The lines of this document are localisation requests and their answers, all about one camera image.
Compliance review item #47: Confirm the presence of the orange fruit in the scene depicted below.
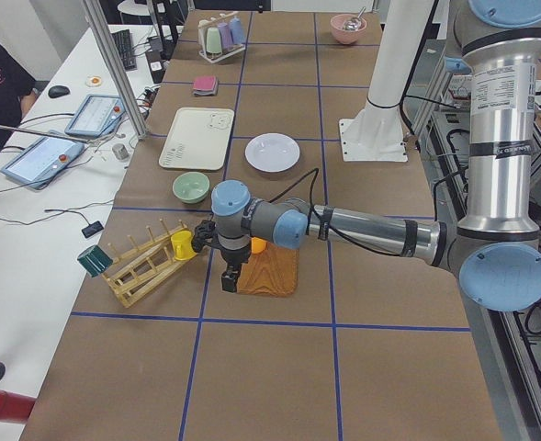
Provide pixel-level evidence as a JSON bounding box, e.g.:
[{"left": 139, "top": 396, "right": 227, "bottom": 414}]
[{"left": 251, "top": 237, "right": 267, "bottom": 254}]

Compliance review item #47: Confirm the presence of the white round plate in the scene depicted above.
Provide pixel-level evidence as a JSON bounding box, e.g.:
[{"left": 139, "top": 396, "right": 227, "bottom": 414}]
[{"left": 244, "top": 133, "right": 300, "bottom": 173}]

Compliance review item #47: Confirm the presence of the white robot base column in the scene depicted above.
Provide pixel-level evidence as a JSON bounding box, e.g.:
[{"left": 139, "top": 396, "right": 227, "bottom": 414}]
[{"left": 339, "top": 0, "right": 437, "bottom": 162}]

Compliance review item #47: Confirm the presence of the wooden orange tray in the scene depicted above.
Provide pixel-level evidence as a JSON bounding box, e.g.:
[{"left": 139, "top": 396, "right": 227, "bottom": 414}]
[{"left": 237, "top": 243, "right": 299, "bottom": 298}]

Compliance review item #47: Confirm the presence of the cream rectangular tray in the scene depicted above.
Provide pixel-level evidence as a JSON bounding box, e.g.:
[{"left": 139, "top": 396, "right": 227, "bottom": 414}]
[{"left": 158, "top": 107, "right": 234, "bottom": 171}]

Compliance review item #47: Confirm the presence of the yellow mug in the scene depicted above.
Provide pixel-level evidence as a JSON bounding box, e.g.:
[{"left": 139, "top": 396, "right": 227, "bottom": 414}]
[{"left": 171, "top": 230, "right": 197, "bottom": 261}]

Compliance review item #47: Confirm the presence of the green ceramic bowl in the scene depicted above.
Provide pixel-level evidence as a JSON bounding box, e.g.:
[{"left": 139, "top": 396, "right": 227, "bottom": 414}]
[{"left": 172, "top": 171, "right": 210, "bottom": 204}]

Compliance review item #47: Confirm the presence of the wooden dish rack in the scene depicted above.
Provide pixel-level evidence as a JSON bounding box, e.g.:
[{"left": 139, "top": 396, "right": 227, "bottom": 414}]
[{"left": 101, "top": 219, "right": 194, "bottom": 308}]

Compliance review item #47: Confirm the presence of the small black device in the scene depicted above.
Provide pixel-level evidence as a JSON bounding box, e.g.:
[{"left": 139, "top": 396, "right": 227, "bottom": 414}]
[{"left": 81, "top": 221, "right": 104, "bottom": 239}]

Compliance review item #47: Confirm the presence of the dark green cup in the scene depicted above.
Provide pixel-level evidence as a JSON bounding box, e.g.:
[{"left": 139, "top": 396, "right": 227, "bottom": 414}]
[{"left": 77, "top": 244, "right": 113, "bottom": 277}]

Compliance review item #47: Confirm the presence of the pink folded cloth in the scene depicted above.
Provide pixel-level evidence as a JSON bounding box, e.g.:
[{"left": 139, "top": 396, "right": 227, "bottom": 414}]
[{"left": 192, "top": 75, "right": 219, "bottom": 96}]

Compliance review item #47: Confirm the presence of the far teach pendant tablet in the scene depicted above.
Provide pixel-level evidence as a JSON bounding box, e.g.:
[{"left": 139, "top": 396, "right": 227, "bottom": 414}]
[{"left": 64, "top": 95, "right": 125, "bottom": 138}]

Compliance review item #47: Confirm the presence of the teach pendant tablet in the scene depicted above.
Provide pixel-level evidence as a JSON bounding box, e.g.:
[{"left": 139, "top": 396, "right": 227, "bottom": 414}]
[
  {"left": 64, "top": 95, "right": 125, "bottom": 138},
  {"left": 1, "top": 137, "right": 84, "bottom": 189}
]

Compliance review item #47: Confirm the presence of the near teach pendant tablet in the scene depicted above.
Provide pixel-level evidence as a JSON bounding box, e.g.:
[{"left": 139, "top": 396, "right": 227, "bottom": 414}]
[{"left": 1, "top": 137, "right": 84, "bottom": 189}]

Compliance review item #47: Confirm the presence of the small orange white dish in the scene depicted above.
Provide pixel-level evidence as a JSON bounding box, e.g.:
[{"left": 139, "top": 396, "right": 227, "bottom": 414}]
[{"left": 85, "top": 75, "right": 103, "bottom": 87}]

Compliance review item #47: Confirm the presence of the white cup holder rack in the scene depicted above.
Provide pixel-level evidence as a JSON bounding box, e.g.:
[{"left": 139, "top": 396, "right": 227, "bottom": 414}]
[{"left": 197, "top": 11, "right": 246, "bottom": 63}]

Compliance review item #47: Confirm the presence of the black computer mouse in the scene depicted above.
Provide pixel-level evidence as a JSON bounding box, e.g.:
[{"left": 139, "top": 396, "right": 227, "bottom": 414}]
[{"left": 48, "top": 85, "right": 70, "bottom": 98}]

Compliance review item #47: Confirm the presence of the purple cup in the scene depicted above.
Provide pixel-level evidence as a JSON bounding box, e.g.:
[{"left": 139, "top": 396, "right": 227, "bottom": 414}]
[{"left": 217, "top": 22, "right": 233, "bottom": 51}]

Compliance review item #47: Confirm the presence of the blue cup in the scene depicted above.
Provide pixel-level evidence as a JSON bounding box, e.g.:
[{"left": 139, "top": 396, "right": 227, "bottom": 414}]
[{"left": 229, "top": 17, "right": 246, "bottom": 45}]

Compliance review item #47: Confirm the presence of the black keyboard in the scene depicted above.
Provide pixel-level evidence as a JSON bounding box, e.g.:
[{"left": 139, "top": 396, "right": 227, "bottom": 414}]
[{"left": 111, "top": 29, "right": 137, "bottom": 71}]

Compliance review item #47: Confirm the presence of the pink bowl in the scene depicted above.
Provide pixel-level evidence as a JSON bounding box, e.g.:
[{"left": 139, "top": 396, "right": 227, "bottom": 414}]
[{"left": 330, "top": 14, "right": 367, "bottom": 45}]

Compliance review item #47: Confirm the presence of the metal spoon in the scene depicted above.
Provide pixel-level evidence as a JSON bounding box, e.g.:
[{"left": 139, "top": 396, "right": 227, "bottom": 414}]
[{"left": 343, "top": 6, "right": 366, "bottom": 32}]

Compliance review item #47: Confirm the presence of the red cylinder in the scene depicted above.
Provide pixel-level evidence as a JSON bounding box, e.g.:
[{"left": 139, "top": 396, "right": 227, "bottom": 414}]
[{"left": 0, "top": 390, "right": 36, "bottom": 424}]

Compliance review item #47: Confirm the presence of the grabber stick with green handle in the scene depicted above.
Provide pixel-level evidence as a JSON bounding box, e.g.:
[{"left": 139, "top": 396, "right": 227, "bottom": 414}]
[{"left": 0, "top": 125, "right": 103, "bottom": 145}]

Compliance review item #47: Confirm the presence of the aluminium frame post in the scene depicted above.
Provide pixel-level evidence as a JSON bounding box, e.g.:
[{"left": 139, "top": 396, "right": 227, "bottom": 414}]
[{"left": 82, "top": 0, "right": 148, "bottom": 141}]

